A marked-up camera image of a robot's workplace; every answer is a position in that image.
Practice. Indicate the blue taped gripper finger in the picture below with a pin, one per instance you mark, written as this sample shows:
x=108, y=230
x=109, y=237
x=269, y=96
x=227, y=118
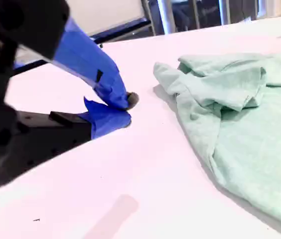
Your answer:
x=105, y=119
x=93, y=62

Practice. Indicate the pale green T-shirt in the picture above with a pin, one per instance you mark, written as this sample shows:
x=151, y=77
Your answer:
x=250, y=139

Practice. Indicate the blue framed white board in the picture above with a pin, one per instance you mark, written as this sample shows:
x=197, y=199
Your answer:
x=110, y=15

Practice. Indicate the grey metal pole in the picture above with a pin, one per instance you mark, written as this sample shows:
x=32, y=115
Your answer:
x=166, y=15

